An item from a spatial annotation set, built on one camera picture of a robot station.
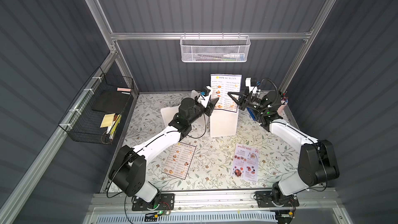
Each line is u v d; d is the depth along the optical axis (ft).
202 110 2.23
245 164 2.80
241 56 2.99
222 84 2.31
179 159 2.85
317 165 1.46
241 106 2.24
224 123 3.06
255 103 2.23
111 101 2.48
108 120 2.35
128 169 1.42
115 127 2.27
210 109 2.21
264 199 2.41
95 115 2.41
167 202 2.37
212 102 2.24
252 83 2.11
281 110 3.47
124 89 2.84
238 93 2.31
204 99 2.04
